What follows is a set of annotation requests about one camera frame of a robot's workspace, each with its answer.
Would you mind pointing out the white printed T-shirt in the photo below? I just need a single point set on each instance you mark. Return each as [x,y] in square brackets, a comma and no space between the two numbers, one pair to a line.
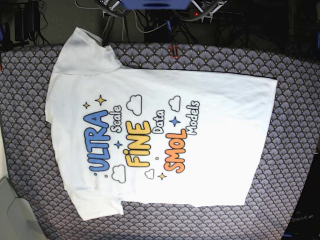
[159,136]

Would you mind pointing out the patterned grey table cloth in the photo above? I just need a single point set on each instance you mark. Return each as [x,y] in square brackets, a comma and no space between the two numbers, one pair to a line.
[277,185]

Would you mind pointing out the blue box at top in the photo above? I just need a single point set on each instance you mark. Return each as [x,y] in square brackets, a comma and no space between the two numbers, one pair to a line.
[156,4]

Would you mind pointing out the black power adapter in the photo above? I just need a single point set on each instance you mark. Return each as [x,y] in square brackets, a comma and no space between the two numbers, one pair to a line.
[160,35]

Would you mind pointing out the red clamp at table edge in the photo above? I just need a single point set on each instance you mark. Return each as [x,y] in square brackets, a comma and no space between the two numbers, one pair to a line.
[174,51]

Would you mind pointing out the black power strip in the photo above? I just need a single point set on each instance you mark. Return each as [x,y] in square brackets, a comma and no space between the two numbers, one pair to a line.
[224,16]

